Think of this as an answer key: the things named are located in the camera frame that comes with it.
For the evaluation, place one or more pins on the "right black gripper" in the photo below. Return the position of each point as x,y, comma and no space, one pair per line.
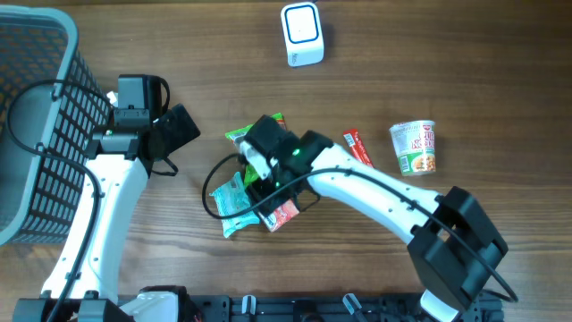
260,190

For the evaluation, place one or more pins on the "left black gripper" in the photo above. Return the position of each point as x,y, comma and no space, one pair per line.
180,137

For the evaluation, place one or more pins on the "green gummy candy bag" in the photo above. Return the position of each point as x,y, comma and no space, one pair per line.
250,174

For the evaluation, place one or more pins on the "light teal snack packet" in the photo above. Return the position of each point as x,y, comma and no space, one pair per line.
231,198

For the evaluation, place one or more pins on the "small red snack packet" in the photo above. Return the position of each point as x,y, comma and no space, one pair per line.
280,216

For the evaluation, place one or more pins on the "red stick snack packet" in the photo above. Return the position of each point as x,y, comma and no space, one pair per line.
357,147

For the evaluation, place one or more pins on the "cup noodles white green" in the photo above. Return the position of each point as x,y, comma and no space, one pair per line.
414,146

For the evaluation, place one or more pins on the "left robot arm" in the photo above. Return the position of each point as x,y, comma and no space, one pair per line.
84,283

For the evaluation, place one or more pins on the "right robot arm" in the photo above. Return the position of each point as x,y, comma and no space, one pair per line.
454,246

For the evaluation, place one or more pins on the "white barcode scanner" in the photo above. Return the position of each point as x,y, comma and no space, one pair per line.
302,32

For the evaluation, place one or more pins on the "grey plastic mesh basket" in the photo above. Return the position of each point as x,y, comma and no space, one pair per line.
48,96

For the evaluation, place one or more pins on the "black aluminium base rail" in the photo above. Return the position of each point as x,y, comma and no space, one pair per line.
397,307

